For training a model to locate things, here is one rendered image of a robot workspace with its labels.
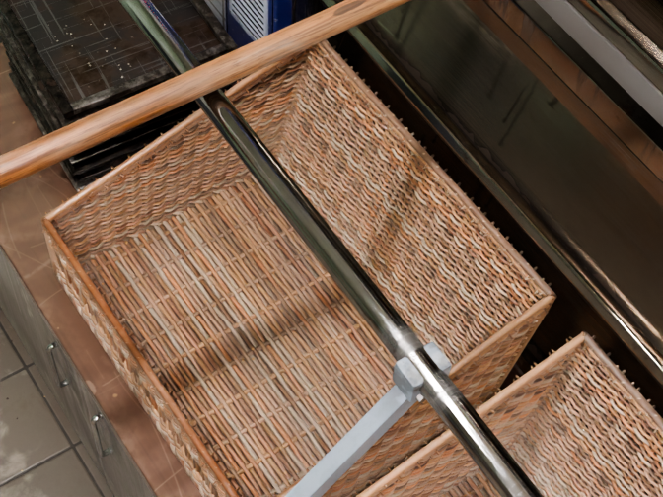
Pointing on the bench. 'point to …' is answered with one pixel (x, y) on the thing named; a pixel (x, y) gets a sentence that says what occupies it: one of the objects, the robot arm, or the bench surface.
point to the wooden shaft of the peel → (185, 88)
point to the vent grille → (252, 16)
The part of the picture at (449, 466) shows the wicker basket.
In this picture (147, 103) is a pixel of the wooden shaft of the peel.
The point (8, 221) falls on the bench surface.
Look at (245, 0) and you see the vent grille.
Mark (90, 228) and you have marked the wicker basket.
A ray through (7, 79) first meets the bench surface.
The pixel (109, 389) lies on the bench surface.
